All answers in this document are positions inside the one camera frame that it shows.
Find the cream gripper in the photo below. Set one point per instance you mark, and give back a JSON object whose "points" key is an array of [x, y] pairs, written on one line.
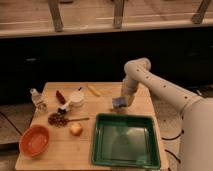
{"points": [[127, 99]]}

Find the blue sponge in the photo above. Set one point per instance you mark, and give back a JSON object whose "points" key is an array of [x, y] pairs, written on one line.
{"points": [[118, 102]]}

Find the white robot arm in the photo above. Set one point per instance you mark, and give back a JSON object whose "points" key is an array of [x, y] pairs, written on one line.
{"points": [[196, 144]]}

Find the green plastic tray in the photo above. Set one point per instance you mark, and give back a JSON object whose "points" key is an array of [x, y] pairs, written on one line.
{"points": [[121, 140]]}

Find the yellow banana piece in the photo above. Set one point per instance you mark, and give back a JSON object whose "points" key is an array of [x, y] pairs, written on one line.
{"points": [[93, 90]]}

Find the white dish brush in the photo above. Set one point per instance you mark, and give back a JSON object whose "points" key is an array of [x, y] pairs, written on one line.
{"points": [[76, 99]]}

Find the small yellow apple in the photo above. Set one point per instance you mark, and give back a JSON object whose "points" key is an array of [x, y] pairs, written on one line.
{"points": [[76, 129]]}

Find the spoon with brown beans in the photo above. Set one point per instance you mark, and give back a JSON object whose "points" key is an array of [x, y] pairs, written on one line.
{"points": [[58, 120]]}

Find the wooden chair leg middle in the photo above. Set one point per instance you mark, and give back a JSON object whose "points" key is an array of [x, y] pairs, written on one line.
{"points": [[118, 13]]}

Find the wooden chair leg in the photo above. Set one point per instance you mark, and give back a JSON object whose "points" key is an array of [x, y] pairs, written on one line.
{"points": [[55, 14], [118, 13], [199, 15]]}

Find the clear spray bottle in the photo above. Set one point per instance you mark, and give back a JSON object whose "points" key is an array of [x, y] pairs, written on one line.
{"points": [[38, 100]]}

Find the wooden chair leg right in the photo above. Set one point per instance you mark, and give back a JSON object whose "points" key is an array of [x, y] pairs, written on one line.
{"points": [[199, 15]]}

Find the orange bowl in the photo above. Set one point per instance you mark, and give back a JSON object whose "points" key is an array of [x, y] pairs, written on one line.
{"points": [[34, 141]]}

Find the wooden chair leg left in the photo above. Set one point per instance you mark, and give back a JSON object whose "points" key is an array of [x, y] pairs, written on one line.
{"points": [[55, 14]]}

